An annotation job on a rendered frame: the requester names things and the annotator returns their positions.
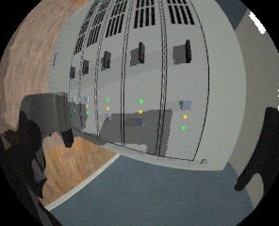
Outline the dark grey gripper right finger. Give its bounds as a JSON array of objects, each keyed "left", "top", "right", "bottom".
[{"left": 235, "top": 107, "right": 279, "bottom": 203}]

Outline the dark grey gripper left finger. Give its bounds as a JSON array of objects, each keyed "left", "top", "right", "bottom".
[{"left": 6, "top": 92, "right": 74, "bottom": 199}]

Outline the white server rack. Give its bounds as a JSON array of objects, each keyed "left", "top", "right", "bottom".
[{"left": 48, "top": 0, "right": 246, "bottom": 170}]

